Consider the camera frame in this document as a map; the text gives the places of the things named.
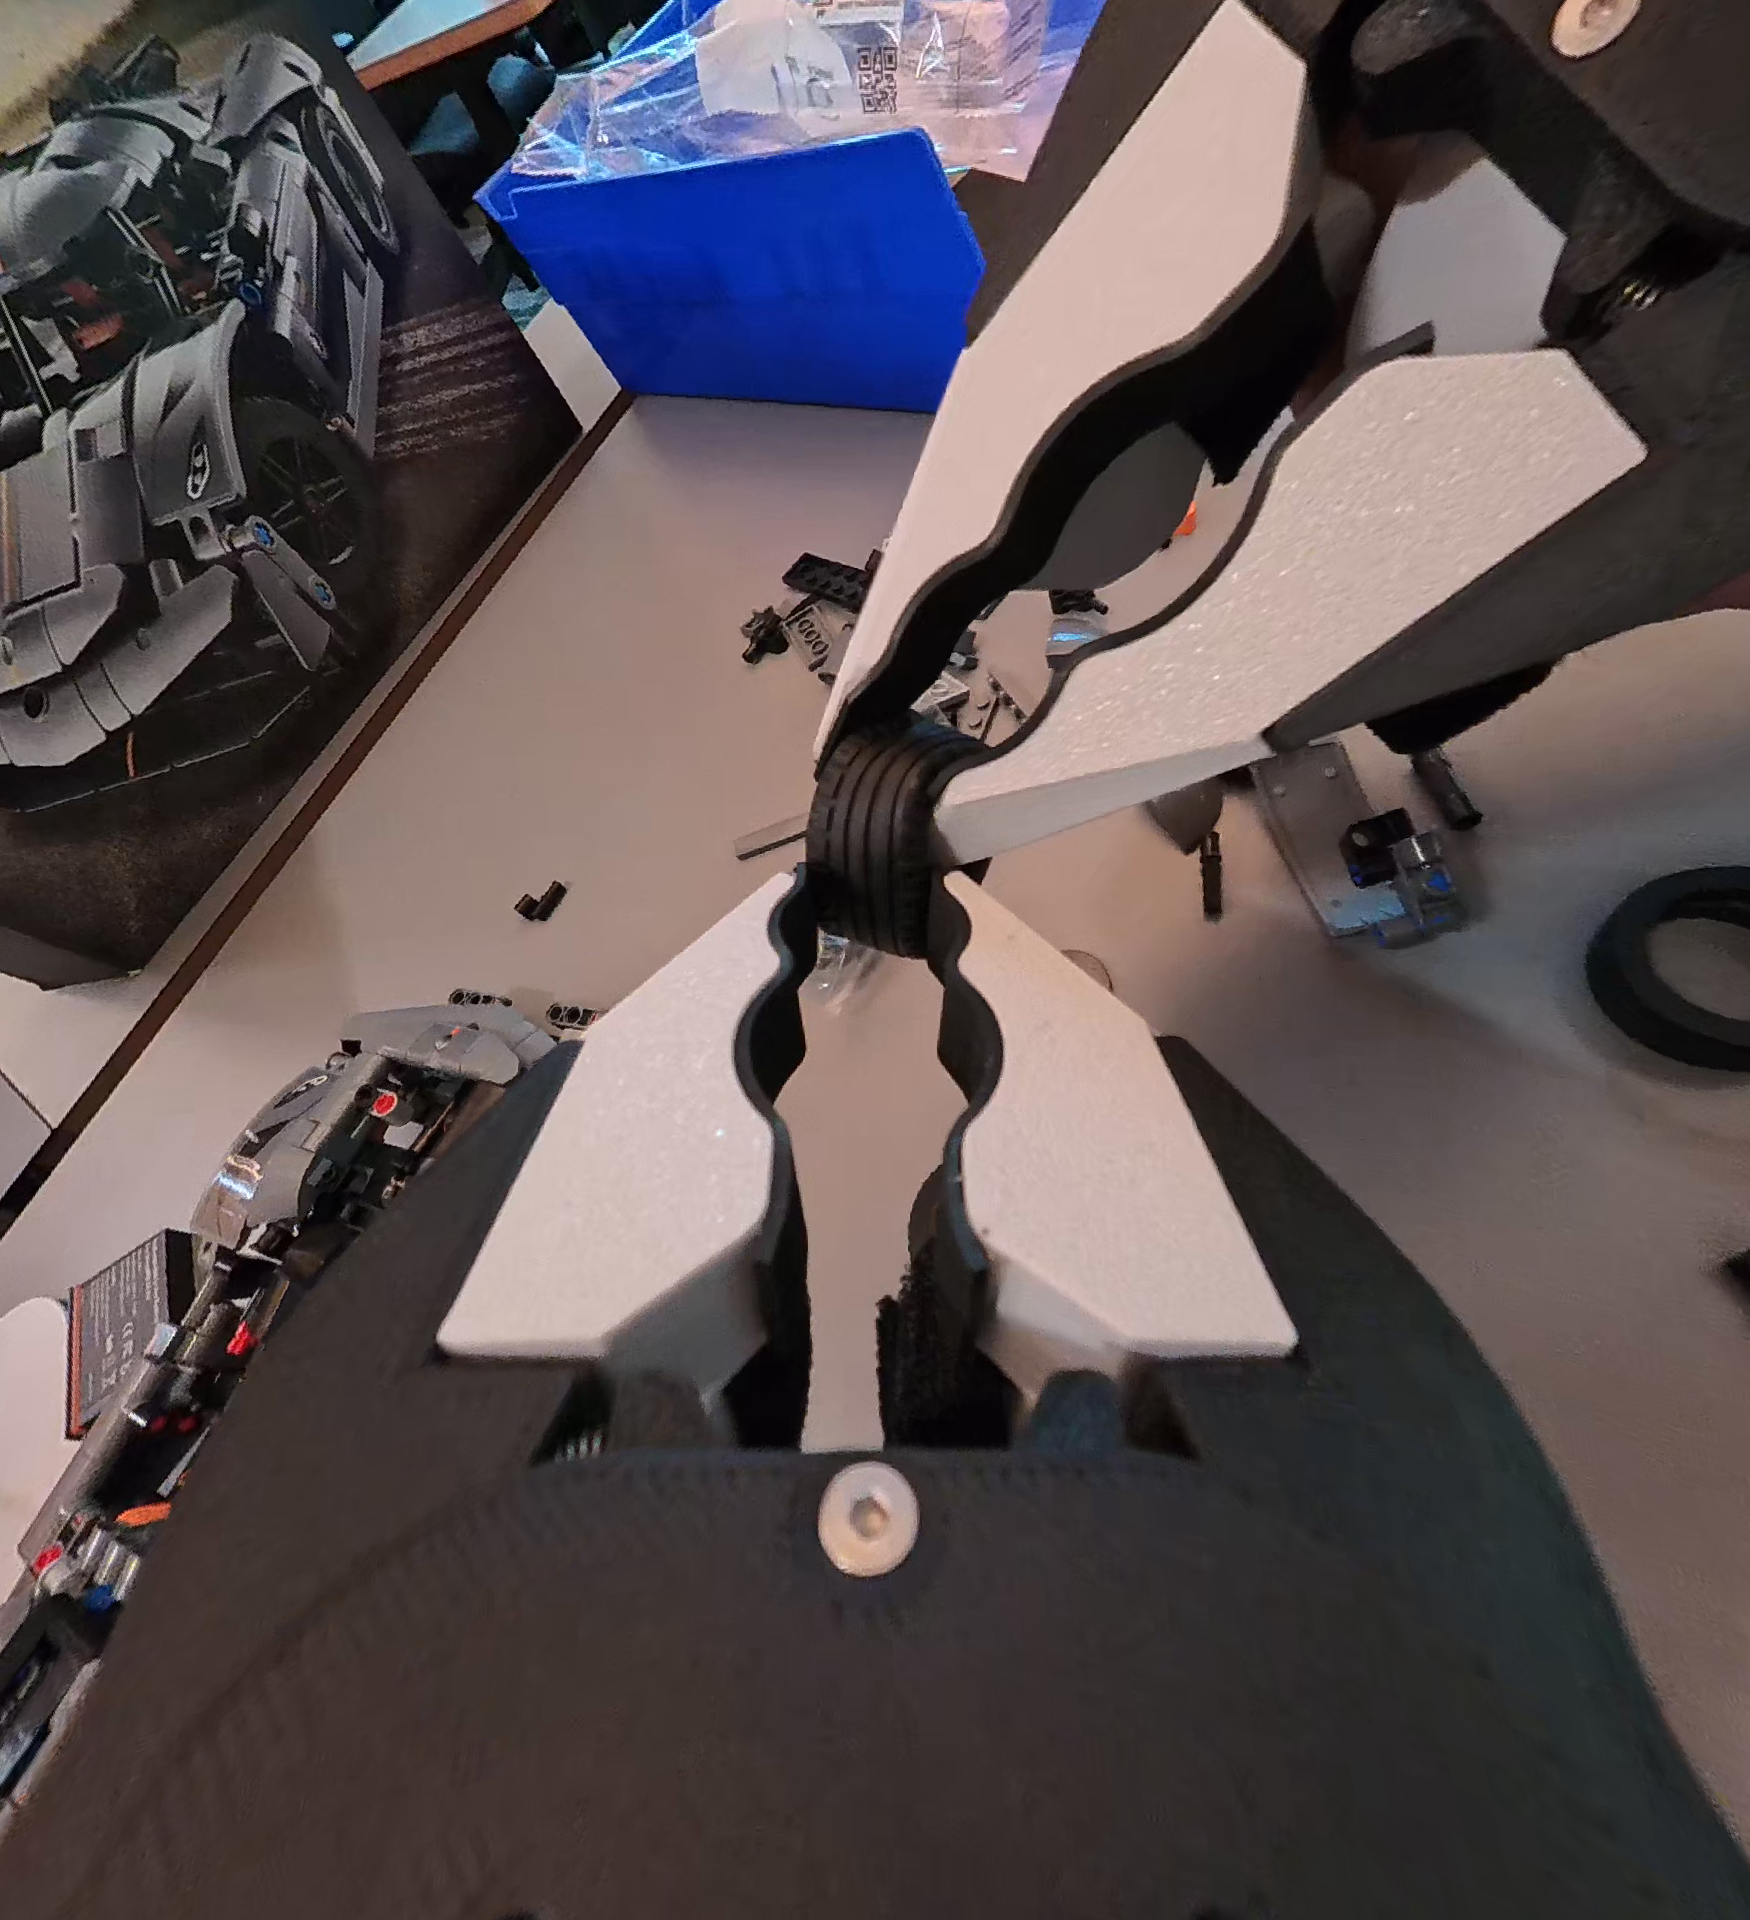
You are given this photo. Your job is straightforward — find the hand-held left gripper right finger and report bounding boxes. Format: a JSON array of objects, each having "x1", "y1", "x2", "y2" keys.
[{"x1": 935, "y1": 872, "x2": 1298, "y2": 1423}]

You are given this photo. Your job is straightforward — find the grey plate brick assembly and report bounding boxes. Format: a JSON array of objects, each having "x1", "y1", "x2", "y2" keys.
[{"x1": 1144, "y1": 733, "x2": 1466, "y2": 949}]

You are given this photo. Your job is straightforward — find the blue plastic bin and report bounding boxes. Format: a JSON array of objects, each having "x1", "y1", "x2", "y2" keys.
[{"x1": 473, "y1": 0, "x2": 990, "y2": 413}]

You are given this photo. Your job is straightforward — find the grey toy car model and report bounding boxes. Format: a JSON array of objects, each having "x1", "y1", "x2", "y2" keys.
[{"x1": 0, "y1": 981, "x2": 585, "y2": 1870}]

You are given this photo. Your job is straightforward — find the pile of grey toy bricks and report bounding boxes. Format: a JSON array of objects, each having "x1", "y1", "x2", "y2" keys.
[{"x1": 735, "y1": 546, "x2": 1059, "y2": 739}]

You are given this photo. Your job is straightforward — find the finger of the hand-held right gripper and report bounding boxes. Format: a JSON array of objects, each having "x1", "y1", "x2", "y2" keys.
[
  {"x1": 813, "y1": 0, "x2": 1328, "y2": 767},
  {"x1": 939, "y1": 330, "x2": 1653, "y2": 872}
]

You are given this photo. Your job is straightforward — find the clear plastic bags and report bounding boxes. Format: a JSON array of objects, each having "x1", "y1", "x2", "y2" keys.
[{"x1": 536, "y1": 0, "x2": 1103, "y2": 198}]

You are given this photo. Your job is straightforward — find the dark printed card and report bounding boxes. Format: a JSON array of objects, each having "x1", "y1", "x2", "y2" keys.
[{"x1": 65, "y1": 1229, "x2": 206, "y2": 1445}]

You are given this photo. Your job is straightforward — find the dark box with car picture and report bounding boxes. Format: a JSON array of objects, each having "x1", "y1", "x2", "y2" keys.
[{"x1": 0, "y1": 30, "x2": 585, "y2": 983}]

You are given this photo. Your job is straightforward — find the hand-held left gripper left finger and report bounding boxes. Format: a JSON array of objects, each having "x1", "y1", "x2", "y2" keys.
[{"x1": 434, "y1": 872, "x2": 821, "y2": 1434}]

